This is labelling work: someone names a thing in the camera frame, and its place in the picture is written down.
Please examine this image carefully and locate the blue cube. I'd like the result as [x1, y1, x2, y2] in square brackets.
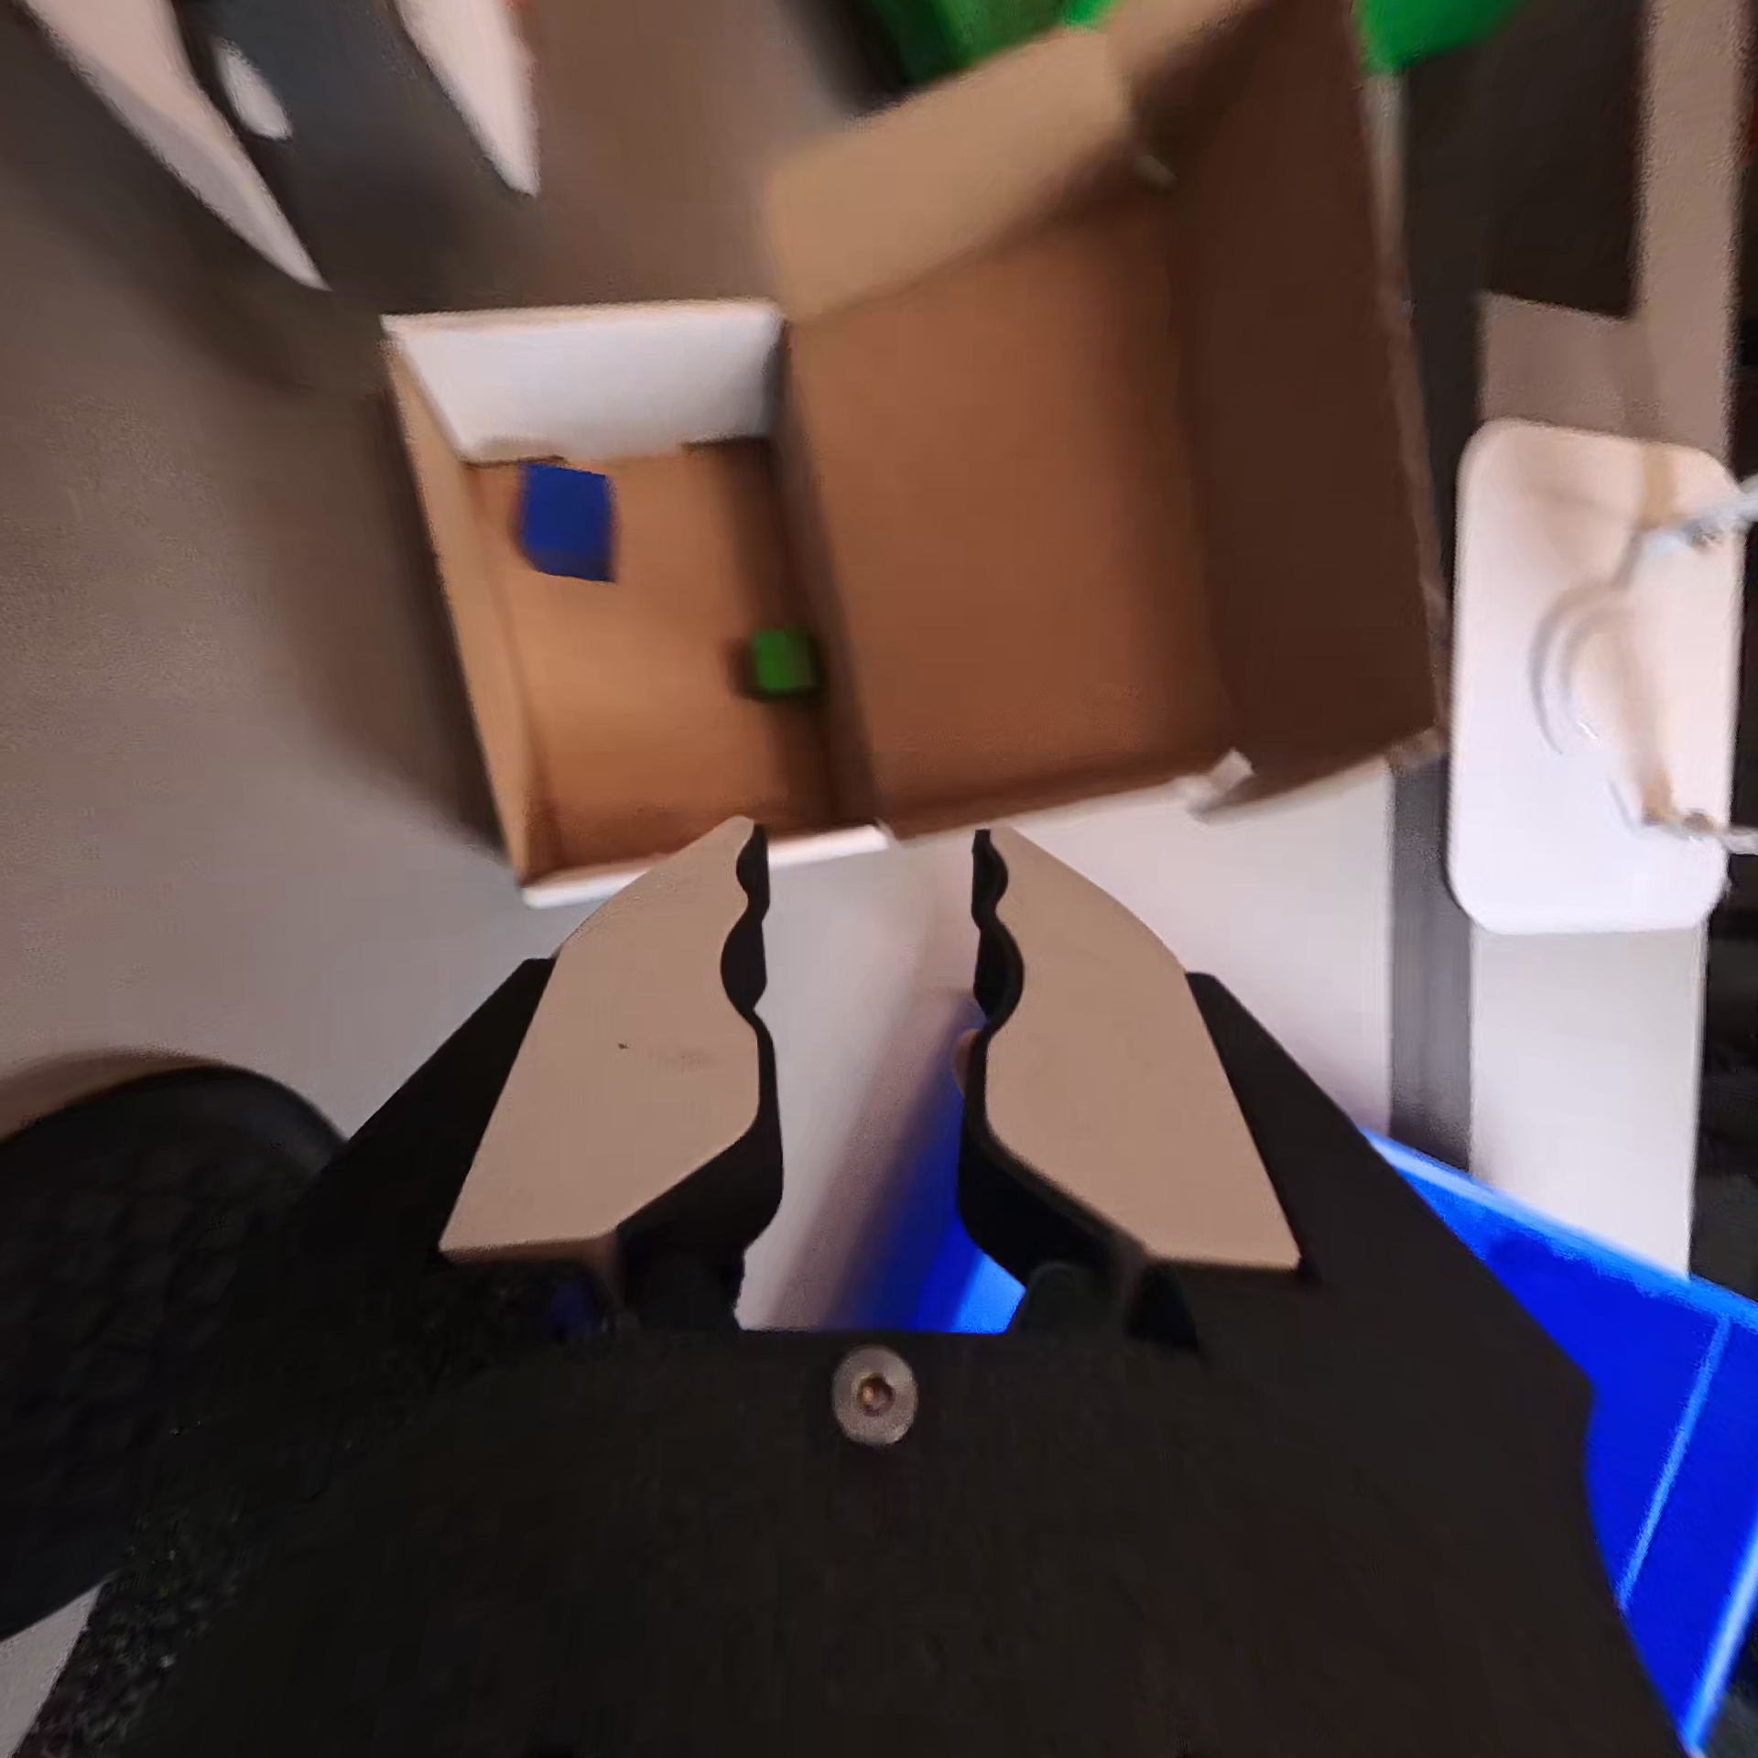
[515, 462, 620, 586]

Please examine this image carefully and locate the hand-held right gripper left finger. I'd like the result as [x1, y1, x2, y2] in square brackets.
[436, 817, 786, 1325]

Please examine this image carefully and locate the black textured chair armrest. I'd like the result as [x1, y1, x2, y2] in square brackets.
[0, 1057, 343, 1639]

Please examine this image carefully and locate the white cardboard box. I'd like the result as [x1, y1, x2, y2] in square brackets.
[382, 0, 1443, 908]

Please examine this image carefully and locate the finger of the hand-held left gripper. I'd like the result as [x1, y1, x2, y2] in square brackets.
[23, 0, 333, 293]
[395, 0, 545, 196]

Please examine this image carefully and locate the white rounded flat plate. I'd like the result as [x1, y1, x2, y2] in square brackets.
[1446, 417, 1745, 936]

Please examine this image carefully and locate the grey desk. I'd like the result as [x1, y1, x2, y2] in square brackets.
[0, 0, 1758, 1758]

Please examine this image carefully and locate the green plastic bin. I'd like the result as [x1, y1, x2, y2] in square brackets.
[865, 0, 1529, 83]

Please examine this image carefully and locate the blue plastic bin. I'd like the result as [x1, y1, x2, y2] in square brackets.
[905, 1127, 1758, 1758]

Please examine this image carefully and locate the green cube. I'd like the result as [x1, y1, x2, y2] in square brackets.
[742, 628, 826, 704]

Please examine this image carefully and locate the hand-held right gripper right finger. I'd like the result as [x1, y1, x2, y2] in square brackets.
[955, 825, 1303, 1308]

